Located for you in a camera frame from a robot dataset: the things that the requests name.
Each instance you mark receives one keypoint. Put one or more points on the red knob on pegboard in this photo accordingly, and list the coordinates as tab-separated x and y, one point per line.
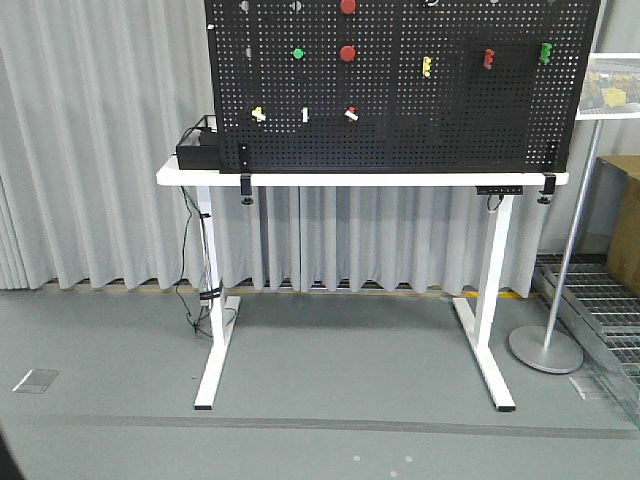
489	55

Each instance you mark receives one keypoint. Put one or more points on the left black clamp bracket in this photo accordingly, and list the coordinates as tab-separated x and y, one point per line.
245	178

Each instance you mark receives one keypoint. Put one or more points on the desk height control panel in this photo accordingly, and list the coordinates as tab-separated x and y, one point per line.
512	190

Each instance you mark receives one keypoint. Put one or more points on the yellow toggle switch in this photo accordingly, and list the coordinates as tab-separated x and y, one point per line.
258	114

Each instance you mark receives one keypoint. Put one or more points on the white curtain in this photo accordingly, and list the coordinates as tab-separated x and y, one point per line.
94	97

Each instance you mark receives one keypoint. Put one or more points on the red mushroom button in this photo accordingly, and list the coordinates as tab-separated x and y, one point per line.
348	7
348	53

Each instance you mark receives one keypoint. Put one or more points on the lower red mushroom button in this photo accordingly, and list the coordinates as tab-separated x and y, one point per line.
348	53

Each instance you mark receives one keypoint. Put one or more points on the green knob on pegboard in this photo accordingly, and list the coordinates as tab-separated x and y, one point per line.
545	54

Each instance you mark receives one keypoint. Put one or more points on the cardboard box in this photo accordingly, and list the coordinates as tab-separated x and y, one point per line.
623	254

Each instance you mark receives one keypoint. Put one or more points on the black perforated pegboard panel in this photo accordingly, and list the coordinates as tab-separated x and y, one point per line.
463	119

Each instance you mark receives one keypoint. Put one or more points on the upper red mushroom button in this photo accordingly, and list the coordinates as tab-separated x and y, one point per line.
348	7

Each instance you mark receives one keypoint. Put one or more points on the yellow knob on pegboard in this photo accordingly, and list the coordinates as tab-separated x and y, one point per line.
427	66

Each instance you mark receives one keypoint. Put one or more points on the white height-adjustable desk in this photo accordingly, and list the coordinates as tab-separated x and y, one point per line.
476	322

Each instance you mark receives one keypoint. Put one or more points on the red toggle switch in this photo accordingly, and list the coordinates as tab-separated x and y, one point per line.
351	113

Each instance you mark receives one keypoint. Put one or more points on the black clamp bracket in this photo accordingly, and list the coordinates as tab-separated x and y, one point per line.
549	186
245	178

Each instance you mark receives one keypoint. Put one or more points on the floor outlet cover plate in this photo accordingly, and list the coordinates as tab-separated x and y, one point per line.
36	381

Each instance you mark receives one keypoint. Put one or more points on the silver floor stand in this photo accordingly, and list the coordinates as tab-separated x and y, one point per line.
565	250

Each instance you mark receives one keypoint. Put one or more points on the black box on desk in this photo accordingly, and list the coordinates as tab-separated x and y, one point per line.
199	146

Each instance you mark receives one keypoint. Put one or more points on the metal floor grate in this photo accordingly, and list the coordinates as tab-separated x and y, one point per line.
599	316

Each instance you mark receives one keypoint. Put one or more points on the right black clamp bracket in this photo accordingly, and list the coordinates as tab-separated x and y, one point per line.
549	186

